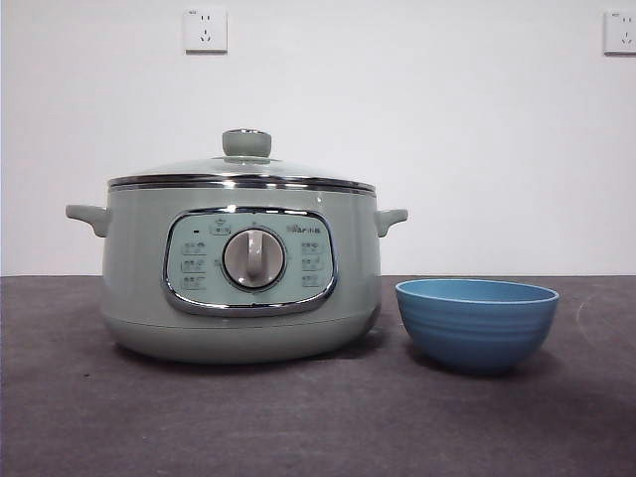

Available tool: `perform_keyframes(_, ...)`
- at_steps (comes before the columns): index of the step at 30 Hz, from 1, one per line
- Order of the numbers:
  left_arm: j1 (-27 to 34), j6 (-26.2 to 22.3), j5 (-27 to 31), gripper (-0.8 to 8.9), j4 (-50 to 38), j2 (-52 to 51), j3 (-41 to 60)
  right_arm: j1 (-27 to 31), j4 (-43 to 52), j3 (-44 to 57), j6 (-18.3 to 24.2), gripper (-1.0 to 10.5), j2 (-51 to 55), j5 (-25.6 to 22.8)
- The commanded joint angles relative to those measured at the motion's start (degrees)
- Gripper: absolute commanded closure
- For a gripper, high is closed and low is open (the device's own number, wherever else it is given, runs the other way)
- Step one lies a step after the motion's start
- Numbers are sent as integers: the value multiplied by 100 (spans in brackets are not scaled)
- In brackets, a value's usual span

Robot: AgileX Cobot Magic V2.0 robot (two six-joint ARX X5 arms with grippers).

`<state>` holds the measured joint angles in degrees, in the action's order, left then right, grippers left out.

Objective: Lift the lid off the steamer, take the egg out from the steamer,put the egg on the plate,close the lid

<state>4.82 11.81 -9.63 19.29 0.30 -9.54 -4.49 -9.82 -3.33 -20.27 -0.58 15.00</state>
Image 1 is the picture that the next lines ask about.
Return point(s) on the white wall socket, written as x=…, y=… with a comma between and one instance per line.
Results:
x=206, y=31
x=621, y=33

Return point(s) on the pale green electric steamer pot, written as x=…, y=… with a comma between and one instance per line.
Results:
x=139, y=273

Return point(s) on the blue ribbed bowl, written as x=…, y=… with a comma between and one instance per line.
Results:
x=477, y=333

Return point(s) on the glass lid with green knob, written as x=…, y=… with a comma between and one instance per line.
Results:
x=247, y=144

